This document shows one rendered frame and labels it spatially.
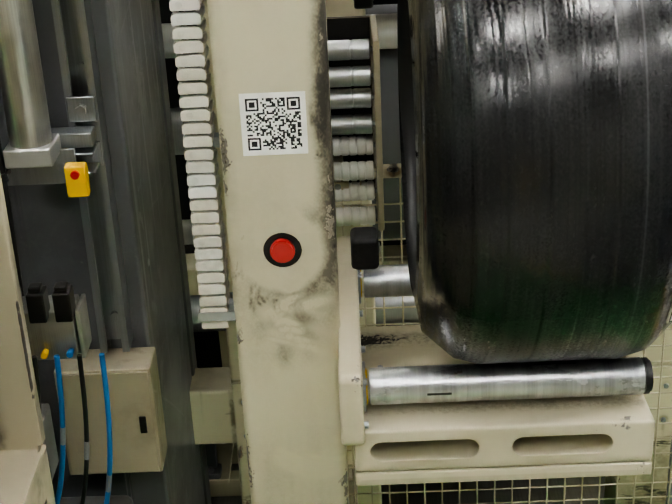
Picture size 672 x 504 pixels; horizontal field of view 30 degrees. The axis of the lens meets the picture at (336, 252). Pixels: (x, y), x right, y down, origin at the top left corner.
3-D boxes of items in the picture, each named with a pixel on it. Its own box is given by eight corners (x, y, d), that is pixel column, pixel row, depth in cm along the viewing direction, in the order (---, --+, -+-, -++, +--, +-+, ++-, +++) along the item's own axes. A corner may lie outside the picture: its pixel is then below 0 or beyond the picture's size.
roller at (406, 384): (360, 413, 150) (359, 381, 148) (359, 392, 154) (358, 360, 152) (652, 401, 150) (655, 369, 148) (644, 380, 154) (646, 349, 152)
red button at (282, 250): (270, 264, 150) (268, 241, 149) (271, 257, 151) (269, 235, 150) (295, 263, 150) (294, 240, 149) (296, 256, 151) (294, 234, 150)
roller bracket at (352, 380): (341, 449, 148) (338, 378, 144) (339, 294, 184) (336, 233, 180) (369, 448, 148) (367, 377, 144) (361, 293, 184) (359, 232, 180)
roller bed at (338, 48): (255, 236, 192) (241, 47, 179) (260, 198, 205) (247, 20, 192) (384, 231, 192) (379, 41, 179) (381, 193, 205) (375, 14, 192)
